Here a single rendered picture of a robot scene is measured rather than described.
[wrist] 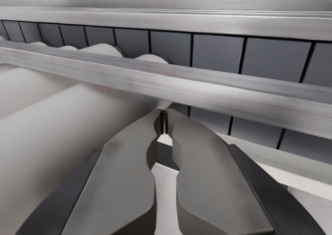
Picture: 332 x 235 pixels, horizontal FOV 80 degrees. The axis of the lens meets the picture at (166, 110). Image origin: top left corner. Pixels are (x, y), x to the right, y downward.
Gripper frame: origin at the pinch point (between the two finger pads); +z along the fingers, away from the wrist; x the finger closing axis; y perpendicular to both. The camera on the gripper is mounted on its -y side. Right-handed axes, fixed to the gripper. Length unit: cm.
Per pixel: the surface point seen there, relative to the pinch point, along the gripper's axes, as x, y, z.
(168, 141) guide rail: 0.3, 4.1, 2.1
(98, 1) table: -7.3, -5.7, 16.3
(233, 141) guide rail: 5.2, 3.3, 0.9
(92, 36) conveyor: -6.9, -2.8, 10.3
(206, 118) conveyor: 3.8, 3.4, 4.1
